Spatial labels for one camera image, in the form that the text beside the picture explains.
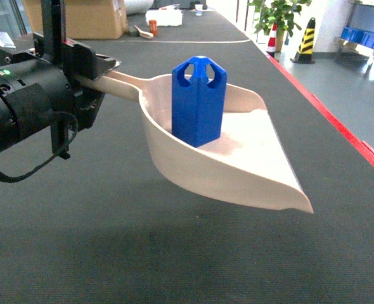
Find white styrofoam block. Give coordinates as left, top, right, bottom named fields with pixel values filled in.
left=145, top=9, right=183, bottom=26

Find green potted plant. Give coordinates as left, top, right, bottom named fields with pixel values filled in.
left=247, top=0, right=312, bottom=52

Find white paper cup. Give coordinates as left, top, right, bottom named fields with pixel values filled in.
left=195, top=4, right=203, bottom=16

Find steel shelf rack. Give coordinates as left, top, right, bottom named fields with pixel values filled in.
left=333, top=1, right=374, bottom=77

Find black cable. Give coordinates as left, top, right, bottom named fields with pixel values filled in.
left=0, top=110, right=79, bottom=184

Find white foam roll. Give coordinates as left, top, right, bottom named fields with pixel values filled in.
left=124, top=0, right=154, bottom=15

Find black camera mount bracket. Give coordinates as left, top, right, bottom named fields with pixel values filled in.
left=41, top=0, right=70, bottom=160

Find black yellow traffic cone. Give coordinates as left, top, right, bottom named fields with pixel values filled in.
left=290, top=17, right=316, bottom=64

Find blue plastic jug part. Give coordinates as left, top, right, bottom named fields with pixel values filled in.
left=171, top=56, right=228, bottom=148

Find wooden handled brush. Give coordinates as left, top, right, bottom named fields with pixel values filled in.
left=128, top=25, right=154, bottom=40

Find red table frame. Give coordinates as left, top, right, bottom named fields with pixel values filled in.
left=264, top=53, right=374, bottom=167

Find red white traffic cone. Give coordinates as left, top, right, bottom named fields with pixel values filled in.
left=266, top=23, right=277, bottom=58

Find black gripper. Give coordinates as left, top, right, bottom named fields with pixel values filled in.
left=33, top=32, right=120, bottom=130

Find beige plastic scoop tray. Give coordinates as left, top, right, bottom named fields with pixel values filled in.
left=87, top=72, right=313, bottom=213

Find large open cardboard box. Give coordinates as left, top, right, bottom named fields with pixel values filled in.
left=22, top=0, right=129, bottom=41

